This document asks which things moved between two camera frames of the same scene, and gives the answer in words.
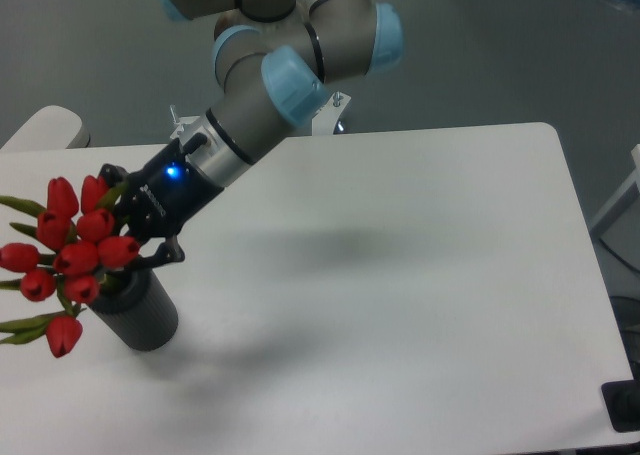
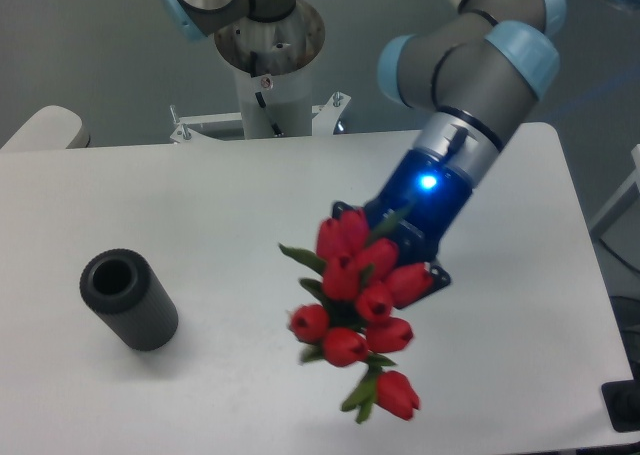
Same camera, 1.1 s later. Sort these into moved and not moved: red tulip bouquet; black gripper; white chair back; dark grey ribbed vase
Moved: red tulip bouquet; black gripper
Not moved: dark grey ribbed vase; white chair back
